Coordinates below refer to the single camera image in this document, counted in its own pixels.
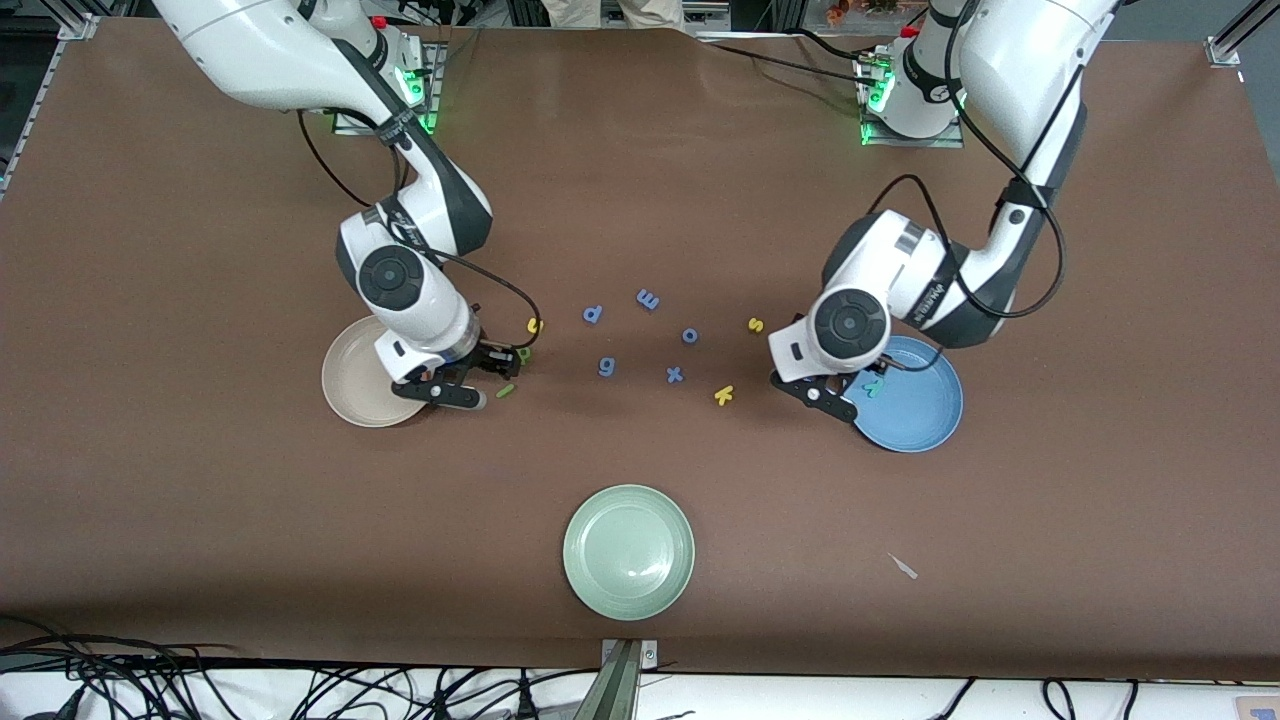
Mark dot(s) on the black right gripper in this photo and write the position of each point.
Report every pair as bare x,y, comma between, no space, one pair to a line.
491,357

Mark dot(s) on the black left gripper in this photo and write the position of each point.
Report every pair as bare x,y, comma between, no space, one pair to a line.
868,374

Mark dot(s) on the yellow foam letter k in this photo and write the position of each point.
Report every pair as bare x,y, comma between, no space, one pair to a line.
723,396

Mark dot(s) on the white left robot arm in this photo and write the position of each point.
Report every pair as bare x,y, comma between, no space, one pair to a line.
850,325

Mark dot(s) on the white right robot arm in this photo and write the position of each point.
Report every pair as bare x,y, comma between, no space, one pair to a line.
390,275

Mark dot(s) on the blue plate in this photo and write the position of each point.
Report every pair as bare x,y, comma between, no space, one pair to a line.
915,410

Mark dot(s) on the beige brown plate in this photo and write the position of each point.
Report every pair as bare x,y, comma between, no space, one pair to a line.
350,385

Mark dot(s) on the blue foam letter m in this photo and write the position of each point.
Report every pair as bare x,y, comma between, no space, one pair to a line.
648,299

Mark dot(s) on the torn grey tape scrap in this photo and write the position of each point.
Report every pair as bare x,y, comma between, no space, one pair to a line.
903,566

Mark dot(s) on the pale green plate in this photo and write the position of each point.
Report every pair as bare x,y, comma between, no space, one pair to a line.
628,552

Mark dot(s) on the orange background object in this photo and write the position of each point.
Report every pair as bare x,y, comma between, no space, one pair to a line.
838,10

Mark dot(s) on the person in beige trousers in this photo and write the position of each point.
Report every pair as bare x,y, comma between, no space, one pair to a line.
610,12

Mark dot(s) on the tan cardboard box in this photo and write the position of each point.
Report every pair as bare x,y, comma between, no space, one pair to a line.
1258,710

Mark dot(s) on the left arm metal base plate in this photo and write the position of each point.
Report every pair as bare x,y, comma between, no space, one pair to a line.
872,141

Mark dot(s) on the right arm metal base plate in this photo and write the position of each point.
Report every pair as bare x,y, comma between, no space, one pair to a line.
438,60

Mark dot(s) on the silver bracket plate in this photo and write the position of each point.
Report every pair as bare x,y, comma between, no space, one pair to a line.
648,655

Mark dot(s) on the grey metal post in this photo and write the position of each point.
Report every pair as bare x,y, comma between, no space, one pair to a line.
612,690

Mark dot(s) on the aluminium table frame rail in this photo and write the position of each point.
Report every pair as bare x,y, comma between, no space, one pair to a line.
1222,50
80,27

